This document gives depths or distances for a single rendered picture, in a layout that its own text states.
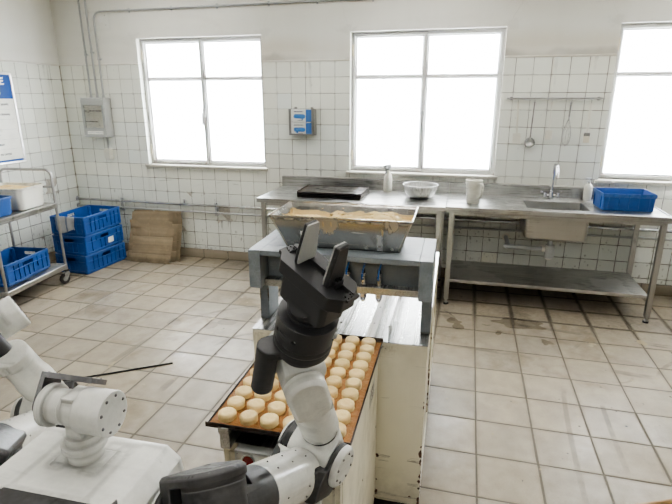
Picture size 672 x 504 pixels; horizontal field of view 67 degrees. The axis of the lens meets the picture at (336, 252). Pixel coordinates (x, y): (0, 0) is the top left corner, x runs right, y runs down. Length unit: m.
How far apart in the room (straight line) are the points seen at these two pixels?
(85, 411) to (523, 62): 4.64
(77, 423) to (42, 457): 0.12
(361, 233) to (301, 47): 3.55
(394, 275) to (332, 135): 3.33
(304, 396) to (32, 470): 0.40
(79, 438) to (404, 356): 1.40
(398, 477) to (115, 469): 1.65
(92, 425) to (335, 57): 4.64
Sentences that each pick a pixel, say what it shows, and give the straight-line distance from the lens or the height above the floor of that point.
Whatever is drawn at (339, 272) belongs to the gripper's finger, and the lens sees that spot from 0.64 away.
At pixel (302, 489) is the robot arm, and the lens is 0.92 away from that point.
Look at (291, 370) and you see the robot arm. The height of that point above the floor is 1.37.
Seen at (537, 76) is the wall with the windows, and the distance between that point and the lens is 5.02.
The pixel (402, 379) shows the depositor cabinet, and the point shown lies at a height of 0.68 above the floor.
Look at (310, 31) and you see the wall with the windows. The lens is 5.26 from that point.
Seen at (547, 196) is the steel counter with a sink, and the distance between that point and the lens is 5.05.
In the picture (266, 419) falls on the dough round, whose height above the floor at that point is 0.92.
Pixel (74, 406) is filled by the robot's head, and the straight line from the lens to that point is 0.82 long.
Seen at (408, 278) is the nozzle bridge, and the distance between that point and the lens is 1.98.
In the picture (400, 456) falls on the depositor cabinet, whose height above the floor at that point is 0.32.
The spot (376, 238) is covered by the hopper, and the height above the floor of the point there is 1.24.
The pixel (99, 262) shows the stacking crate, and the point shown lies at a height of 0.08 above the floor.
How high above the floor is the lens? 1.75
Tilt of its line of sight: 17 degrees down
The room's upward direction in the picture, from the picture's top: straight up
